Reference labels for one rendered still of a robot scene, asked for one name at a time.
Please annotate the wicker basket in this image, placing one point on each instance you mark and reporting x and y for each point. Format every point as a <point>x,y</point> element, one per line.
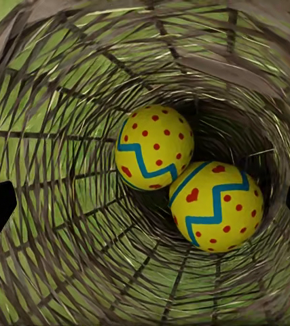
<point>226,65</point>

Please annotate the easter egg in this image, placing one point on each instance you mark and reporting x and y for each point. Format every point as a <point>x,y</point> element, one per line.
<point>216,206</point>
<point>154,147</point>

